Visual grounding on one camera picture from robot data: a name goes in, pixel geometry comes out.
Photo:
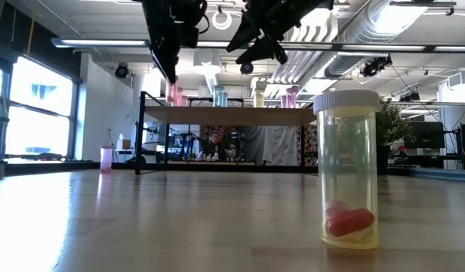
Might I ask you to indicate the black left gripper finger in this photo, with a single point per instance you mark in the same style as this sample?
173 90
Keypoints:
166 60

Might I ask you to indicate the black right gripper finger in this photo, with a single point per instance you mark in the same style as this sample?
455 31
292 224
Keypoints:
264 47
249 34

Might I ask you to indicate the yellow medicine bottle white cap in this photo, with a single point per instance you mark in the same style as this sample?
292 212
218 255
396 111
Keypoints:
259 99

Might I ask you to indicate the wooden shelf black metal legs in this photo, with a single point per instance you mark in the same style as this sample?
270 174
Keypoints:
228 115

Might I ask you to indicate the long ceiling light bar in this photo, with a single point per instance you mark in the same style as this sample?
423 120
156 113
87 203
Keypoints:
100 42

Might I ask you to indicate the person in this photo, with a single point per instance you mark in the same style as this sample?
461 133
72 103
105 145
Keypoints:
215 139

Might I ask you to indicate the white patterned cloth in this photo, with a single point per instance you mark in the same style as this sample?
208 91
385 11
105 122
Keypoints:
279 145

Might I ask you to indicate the window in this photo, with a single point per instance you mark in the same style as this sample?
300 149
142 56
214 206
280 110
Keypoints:
40 124

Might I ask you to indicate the yellow bottle with red capsules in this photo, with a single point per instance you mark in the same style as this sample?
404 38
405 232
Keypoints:
347 170

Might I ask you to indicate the green potted plant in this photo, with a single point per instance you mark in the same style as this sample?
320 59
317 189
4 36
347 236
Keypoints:
396 124

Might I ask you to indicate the black computer monitor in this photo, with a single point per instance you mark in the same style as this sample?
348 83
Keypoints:
427 134

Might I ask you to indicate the black ceiling-mounted camera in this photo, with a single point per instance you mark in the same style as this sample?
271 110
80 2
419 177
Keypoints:
121 70
247 68
376 66

